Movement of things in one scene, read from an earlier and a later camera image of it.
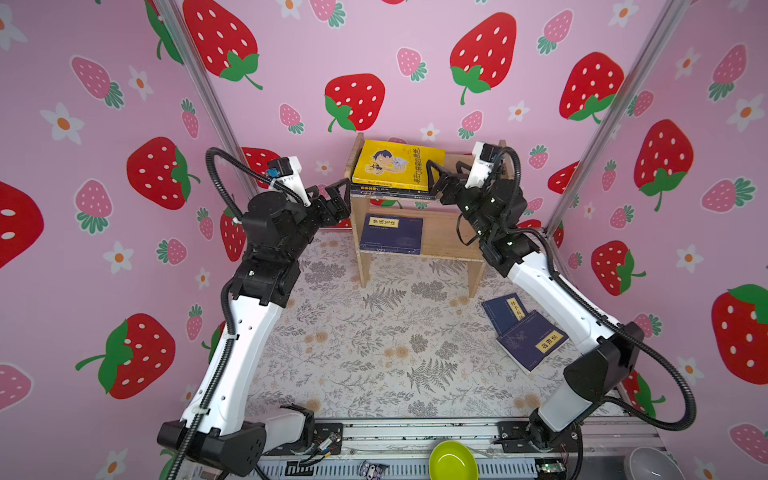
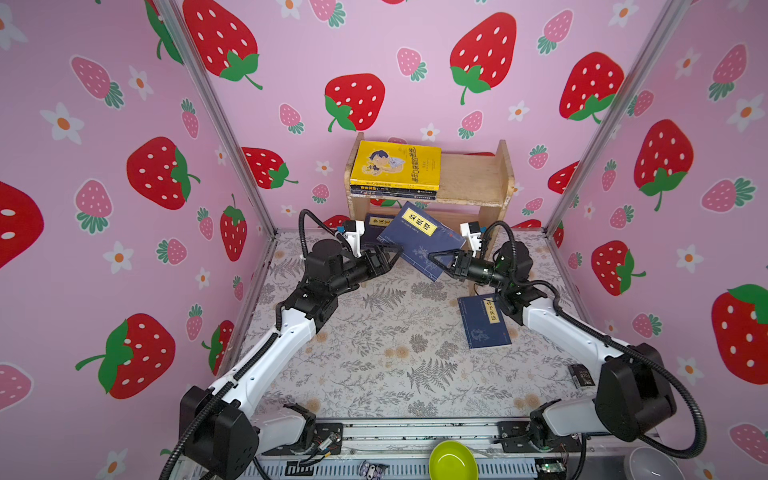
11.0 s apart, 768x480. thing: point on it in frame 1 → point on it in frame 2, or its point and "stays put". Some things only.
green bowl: x=452 y=460 stays put
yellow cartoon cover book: x=395 y=165 stays put
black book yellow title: x=395 y=192 stays put
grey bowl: x=651 y=463 stays put
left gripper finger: x=338 y=198 → x=383 y=251
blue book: x=533 y=341 → x=420 y=233
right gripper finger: x=446 y=179 → x=451 y=270
